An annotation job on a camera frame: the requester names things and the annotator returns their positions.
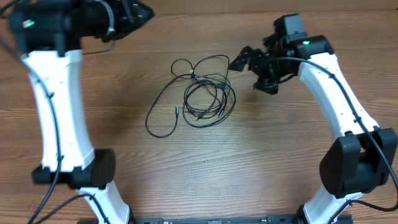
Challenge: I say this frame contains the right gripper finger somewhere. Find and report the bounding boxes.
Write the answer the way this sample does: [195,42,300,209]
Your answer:
[228,46,253,72]
[253,78,279,95]

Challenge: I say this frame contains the black usb cable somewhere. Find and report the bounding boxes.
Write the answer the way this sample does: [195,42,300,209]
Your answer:
[145,55,231,139]
[182,73,236,129]

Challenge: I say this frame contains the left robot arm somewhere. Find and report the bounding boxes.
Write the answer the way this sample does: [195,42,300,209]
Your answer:
[4,0,154,223]

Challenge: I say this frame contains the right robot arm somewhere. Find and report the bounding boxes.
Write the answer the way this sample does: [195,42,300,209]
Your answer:
[228,14,397,223]

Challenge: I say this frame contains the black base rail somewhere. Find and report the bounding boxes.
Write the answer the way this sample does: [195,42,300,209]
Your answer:
[128,215,305,224]

